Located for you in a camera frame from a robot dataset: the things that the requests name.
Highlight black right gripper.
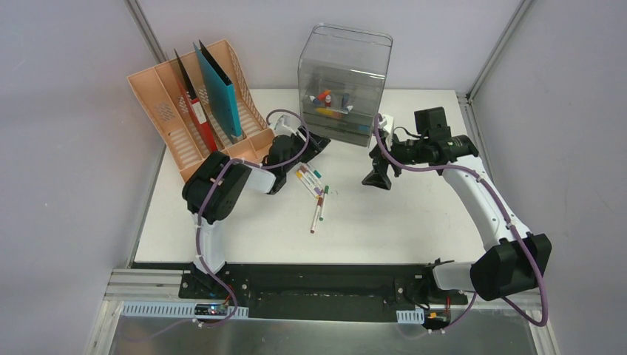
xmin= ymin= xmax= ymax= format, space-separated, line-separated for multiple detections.
xmin=362 ymin=130 xmax=429 ymax=190

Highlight blue white small bottle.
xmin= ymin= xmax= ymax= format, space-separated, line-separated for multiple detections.
xmin=310 ymin=96 xmax=322 ymax=106

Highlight red orange small bottle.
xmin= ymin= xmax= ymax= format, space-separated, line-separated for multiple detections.
xmin=317 ymin=89 xmax=331 ymax=101

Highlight dark blue small bottle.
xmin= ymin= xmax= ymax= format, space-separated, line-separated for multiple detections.
xmin=341 ymin=92 xmax=350 ymax=109

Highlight smoked clear drawer box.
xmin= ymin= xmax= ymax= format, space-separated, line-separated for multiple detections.
xmin=297 ymin=23 xmax=393 ymax=146

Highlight teal folder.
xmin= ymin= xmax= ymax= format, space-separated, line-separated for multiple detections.
xmin=194 ymin=40 xmax=244 ymax=144

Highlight red folder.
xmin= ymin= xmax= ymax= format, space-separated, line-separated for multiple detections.
xmin=174 ymin=51 xmax=219 ymax=153

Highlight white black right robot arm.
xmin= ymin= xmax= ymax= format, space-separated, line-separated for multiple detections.
xmin=362 ymin=106 xmax=552 ymax=303

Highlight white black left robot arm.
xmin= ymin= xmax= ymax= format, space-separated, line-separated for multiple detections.
xmin=182 ymin=133 xmax=331 ymax=300

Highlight white marker yellow caps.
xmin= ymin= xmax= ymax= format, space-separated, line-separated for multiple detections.
xmin=295 ymin=171 xmax=319 ymax=198

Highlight white marker green cap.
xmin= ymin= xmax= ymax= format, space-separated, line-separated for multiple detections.
xmin=319 ymin=185 xmax=330 ymax=221

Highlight white marker purple cap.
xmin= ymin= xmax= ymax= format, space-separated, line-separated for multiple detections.
xmin=299 ymin=166 xmax=324 ymax=193

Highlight white marker brown cap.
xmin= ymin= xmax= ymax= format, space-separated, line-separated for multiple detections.
xmin=310 ymin=197 xmax=324 ymax=234

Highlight peach plastic file organizer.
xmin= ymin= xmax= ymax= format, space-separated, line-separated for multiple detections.
xmin=128 ymin=40 xmax=274 ymax=180

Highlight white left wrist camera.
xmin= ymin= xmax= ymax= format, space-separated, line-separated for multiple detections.
xmin=270 ymin=115 xmax=297 ymax=136

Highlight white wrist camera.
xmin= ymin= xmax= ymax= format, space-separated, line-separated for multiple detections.
xmin=270 ymin=115 xmax=297 ymax=136
xmin=378 ymin=114 xmax=394 ymax=149

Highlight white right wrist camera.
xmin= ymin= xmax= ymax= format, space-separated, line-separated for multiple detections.
xmin=378 ymin=114 xmax=394 ymax=149

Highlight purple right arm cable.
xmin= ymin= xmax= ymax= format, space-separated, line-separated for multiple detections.
xmin=373 ymin=113 xmax=549 ymax=339

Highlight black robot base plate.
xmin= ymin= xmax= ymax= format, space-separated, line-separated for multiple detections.
xmin=178 ymin=263 xmax=468 ymax=322

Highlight aluminium frame rail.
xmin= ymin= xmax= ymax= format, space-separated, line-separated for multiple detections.
xmin=103 ymin=268 xmax=251 ymax=320

